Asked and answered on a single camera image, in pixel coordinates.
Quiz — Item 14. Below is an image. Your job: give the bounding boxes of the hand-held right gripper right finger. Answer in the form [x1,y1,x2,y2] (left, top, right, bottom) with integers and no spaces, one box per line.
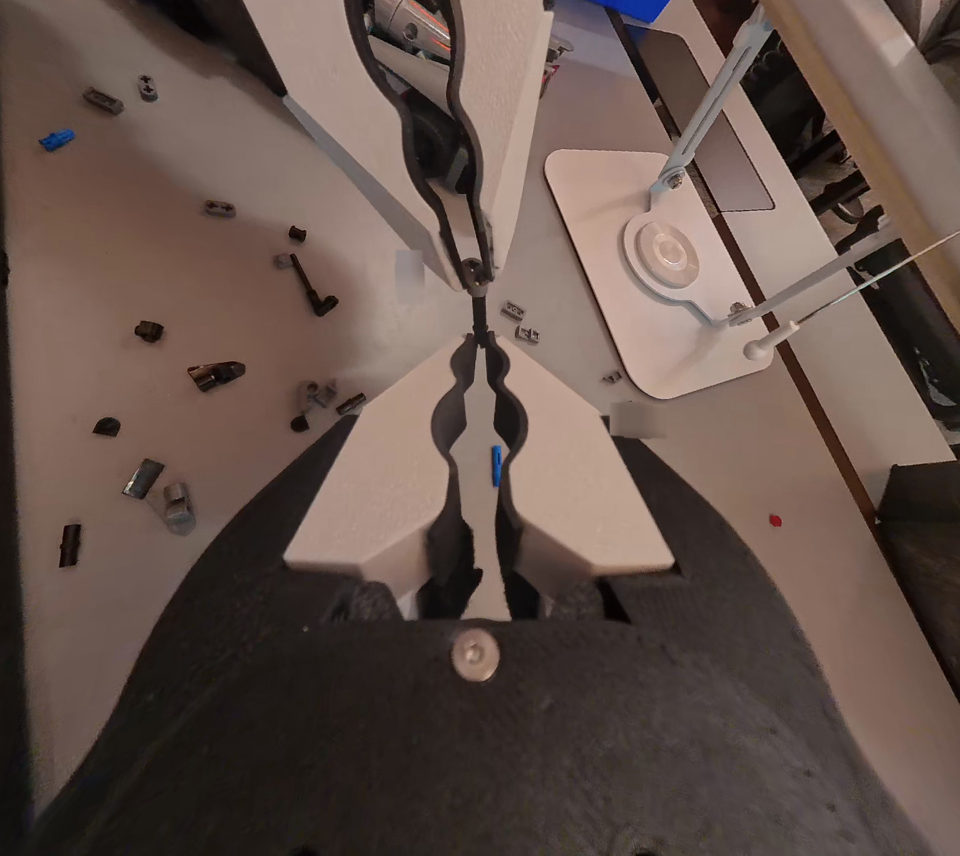
[483,337,676,621]

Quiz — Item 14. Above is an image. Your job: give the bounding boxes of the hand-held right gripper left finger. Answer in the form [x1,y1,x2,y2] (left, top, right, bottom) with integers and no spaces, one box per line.
[283,337,481,621]

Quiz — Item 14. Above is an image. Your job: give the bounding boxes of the grey lego car model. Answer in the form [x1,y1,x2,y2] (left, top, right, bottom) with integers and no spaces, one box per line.
[86,0,573,199]

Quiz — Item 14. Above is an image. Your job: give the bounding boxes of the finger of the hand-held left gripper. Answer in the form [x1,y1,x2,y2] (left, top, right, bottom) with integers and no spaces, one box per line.
[191,0,475,292]
[405,0,556,274]

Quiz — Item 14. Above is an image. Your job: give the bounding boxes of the white booklet stand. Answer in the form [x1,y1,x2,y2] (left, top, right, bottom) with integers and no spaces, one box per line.
[543,0,960,401]

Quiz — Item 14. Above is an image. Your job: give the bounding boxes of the scattered loose lego pieces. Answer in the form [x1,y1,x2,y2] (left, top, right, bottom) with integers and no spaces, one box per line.
[37,72,785,568]

